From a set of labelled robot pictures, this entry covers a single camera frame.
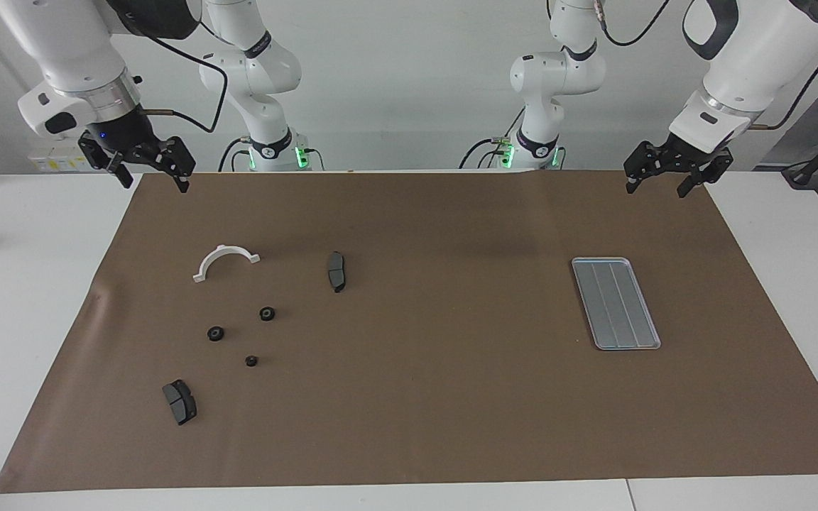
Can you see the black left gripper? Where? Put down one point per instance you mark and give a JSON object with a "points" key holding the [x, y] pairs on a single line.
{"points": [[686, 152]]}

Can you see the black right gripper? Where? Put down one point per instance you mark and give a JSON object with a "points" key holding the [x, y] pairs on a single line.
{"points": [[128, 135]]}

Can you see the large black bearing gear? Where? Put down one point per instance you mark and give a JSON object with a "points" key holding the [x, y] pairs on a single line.
{"points": [[268, 313], [216, 333]]}

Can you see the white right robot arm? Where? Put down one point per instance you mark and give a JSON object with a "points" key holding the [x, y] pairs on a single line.
{"points": [[75, 50]]}

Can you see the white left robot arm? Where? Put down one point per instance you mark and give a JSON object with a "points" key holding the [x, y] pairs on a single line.
{"points": [[757, 57]]}

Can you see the silver ribbed metal tray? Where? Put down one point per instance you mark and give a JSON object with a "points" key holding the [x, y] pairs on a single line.
{"points": [[615, 305]]}

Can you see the long slim grey brake pad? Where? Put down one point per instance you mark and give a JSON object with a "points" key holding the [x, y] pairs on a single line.
{"points": [[336, 271]]}

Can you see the short wide grey brake pad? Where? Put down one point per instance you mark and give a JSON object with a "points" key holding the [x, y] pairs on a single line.
{"points": [[180, 403]]}

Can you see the brown paper table mat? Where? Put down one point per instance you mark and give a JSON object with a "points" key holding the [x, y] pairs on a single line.
{"points": [[416, 397]]}

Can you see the white wall socket box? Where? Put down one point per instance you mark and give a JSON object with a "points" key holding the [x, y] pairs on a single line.
{"points": [[54, 160]]}

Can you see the white curved plastic bracket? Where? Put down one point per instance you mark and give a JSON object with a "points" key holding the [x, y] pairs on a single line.
{"points": [[223, 249]]}

